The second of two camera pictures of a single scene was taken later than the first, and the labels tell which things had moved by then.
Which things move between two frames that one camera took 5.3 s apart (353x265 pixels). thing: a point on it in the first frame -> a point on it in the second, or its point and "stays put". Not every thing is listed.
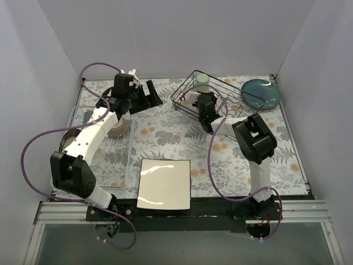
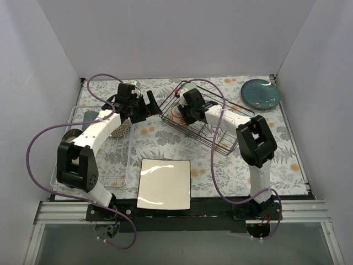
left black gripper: x=142 y=97 -> x=146 y=108
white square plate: x=165 y=184 stays put
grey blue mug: x=87 y=116 stays put
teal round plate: x=261 y=94 stays put
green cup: x=202 y=79 -> x=190 y=85
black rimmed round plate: x=68 y=137 stays put
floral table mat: x=220 y=123 stays put
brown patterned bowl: x=122 y=127 stays put
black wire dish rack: x=204 y=95 -> x=221 y=140
